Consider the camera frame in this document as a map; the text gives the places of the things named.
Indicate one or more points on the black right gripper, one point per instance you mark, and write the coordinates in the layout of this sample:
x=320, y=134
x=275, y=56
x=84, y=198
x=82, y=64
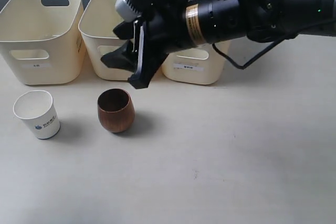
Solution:
x=169, y=26

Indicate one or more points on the brown wooden cup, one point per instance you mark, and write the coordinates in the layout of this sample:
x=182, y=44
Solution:
x=116, y=111

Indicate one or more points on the white paper cup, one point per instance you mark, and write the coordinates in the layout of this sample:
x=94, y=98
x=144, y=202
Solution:
x=37, y=111

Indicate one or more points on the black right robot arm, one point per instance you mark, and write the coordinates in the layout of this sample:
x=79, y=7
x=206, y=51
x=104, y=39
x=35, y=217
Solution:
x=274, y=21

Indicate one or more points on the middle cream plastic bin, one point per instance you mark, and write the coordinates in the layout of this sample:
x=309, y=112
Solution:
x=96, y=27

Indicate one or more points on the cream plastic bin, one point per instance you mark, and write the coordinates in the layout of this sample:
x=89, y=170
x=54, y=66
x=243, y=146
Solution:
x=96, y=27
x=41, y=41
x=194, y=69

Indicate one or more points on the right cream plastic bin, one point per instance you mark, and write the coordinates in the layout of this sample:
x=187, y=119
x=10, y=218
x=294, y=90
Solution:
x=194, y=69

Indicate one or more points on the left cream plastic bin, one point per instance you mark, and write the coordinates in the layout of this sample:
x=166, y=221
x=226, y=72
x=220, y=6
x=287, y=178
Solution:
x=41, y=41

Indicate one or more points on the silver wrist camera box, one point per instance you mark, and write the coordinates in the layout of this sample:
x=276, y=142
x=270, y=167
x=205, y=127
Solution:
x=126, y=10

